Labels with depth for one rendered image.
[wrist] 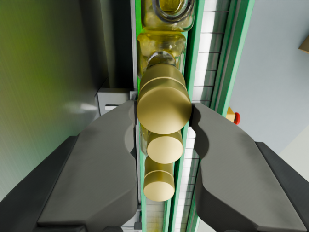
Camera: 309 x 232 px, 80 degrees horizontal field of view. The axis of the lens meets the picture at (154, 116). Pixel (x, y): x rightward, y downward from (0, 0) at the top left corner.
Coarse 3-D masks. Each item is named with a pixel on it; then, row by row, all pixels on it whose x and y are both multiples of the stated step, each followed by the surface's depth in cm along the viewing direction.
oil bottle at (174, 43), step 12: (144, 36) 20; (156, 36) 20; (168, 36) 20; (180, 36) 20; (144, 48) 19; (156, 48) 19; (168, 48) 19; (180, 48) 19; (144, 60) 20; (180, 60) 20
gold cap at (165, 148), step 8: (152, 136) 17; (160, 136) 16; (168, 136) 16; (176, 136) 16; (152, 144) 16; (160, 144) 16; (168, 144) 16; (176, 144) 16; (152, 152) 17; (160, 152) 17; (168, 152) 17; (176, 152) 17; (160, 160) 17; (168, 160) 17; (176, 160) 17
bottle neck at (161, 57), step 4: (156, 52) 19; (160, 52) 19; (164, 52) 19; (152, 56) 19; (156, 56) 18; (160, 56) 17; (164, 56) 17; (168, 56) 18; (148, 60) 19; (152, 60) 17; (156, 60) 16; (160, 60) 16; (164, 60) 16; (168, 60) 16; (172, 60) 17; (148, 64) 17; (152, 64) 16; (172, 64) 16; (148, 68) 16
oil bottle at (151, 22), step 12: (144, 0) 17; (168, 0) 19; (144, 12) 18; (168, 12) 20; (192, 12) 18; (144, 24) 19; (156, 24) 18; (168, 24) 18; (180, 24) 18; (192, 24) 19
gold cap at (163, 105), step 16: (160, 64) 14; (144, 80) 13; (160, 80) 11; (176, 80) 12; (144, 96) 11; (160, 96) 11; (176, 96) 11; (144, 112) 11; (160, 112) 11; (176, 112) 11; (160, 128) 12; (176, 128) 12
